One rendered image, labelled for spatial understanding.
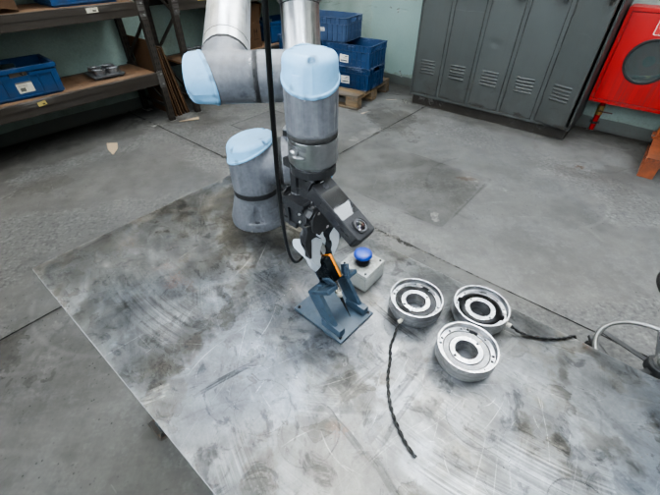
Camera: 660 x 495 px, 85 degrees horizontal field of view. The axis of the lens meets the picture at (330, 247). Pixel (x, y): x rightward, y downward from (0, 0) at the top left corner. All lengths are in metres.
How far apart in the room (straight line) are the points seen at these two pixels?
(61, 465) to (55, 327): 0.68
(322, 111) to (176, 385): 0.51
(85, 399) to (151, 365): 1.08
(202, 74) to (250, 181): 0.35
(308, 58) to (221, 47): 0.18
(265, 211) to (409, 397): 0.55
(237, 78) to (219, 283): 0.44
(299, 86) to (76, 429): 1.54
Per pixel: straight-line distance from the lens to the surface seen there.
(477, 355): 0.71
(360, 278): 0.77
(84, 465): 1.68
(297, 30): 0.89
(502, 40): 3.94
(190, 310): 0.81
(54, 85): 3.82
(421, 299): 0.77
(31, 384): 1.99
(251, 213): 0.94
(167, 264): 0.93
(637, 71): 4.08
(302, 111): 0.50
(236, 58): 0.60
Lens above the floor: 1.38
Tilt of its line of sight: 40 degrees down
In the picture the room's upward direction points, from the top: straight up
